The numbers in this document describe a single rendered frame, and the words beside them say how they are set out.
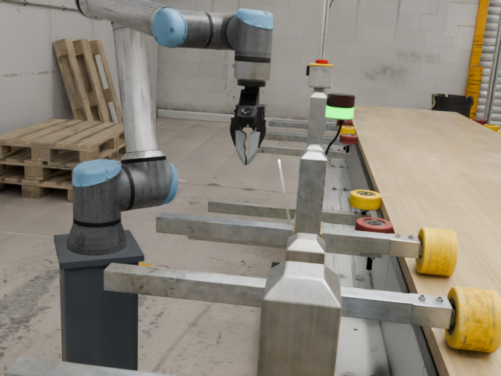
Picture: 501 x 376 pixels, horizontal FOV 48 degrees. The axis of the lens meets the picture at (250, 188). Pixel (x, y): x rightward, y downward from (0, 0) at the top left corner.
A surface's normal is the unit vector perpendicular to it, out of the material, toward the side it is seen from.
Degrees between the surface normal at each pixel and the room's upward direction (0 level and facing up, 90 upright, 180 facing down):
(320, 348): 90
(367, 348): 0
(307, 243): 45
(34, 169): 90
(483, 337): 99
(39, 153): 90
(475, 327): 77
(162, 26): 91
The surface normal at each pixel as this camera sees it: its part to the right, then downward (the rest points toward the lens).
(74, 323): 0.38, 0.25
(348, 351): 0.06, -0.97
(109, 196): 0.62, 0.23
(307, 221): -0.12, 0.25
